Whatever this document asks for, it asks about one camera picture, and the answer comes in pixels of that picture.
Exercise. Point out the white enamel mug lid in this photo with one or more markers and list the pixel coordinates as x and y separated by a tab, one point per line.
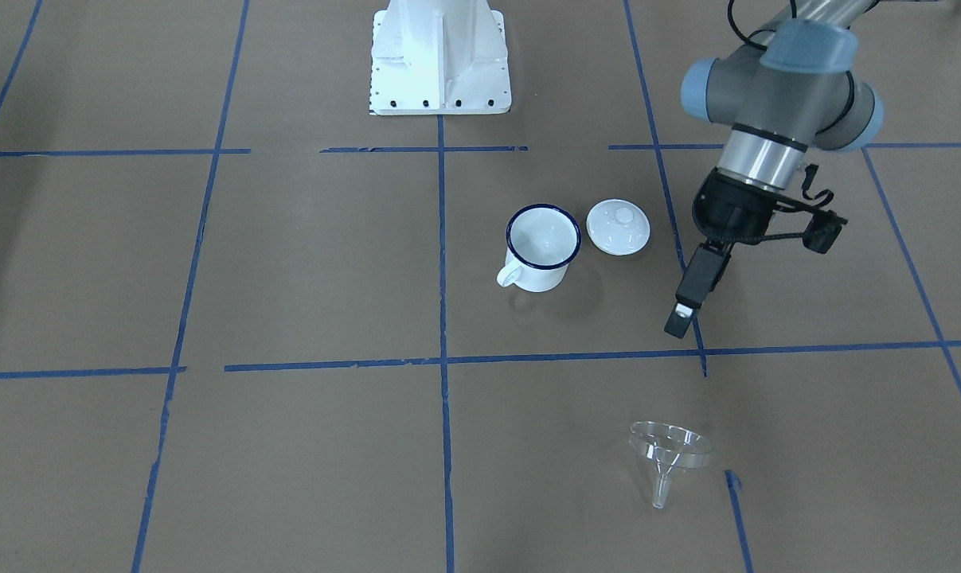
618	227

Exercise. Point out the white enamel mug blue rim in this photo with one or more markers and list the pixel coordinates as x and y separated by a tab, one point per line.
541	241

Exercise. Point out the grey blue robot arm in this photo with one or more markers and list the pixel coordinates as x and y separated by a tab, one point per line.
831	206

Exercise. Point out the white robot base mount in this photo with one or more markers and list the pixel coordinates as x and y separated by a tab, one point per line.
439	57

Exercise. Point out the clear glass funnel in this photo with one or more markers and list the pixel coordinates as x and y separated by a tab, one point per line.
669	452

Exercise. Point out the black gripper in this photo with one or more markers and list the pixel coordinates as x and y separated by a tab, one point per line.
727	208

